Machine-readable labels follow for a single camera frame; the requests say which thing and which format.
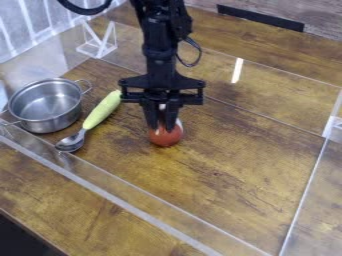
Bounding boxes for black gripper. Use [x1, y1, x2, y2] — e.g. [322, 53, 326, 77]
[119, 47, 206, 132]

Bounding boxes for red white plush mushroom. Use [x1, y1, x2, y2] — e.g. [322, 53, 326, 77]
[147, 103, 185, 148]

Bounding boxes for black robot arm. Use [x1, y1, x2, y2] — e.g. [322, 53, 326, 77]
[119, 0, 206, 132]

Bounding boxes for silver metal pot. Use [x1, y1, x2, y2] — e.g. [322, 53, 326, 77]
[0, 78, 94, 134]

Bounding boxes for clear acrylic triangle stand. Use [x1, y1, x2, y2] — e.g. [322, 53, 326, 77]
[76, 21, 118, 59]

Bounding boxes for black strip on table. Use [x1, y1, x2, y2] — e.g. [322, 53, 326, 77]
[217, 4, 305, 32]

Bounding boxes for clear acrylic front barrier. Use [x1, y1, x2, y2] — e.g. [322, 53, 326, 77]
[0, 118, 271, 256]

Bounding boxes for spoon with green handle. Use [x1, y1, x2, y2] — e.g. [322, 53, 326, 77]
[55, 90, 122, 152]

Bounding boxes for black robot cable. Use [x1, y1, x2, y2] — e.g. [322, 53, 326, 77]
[55, 0, 115, 16]

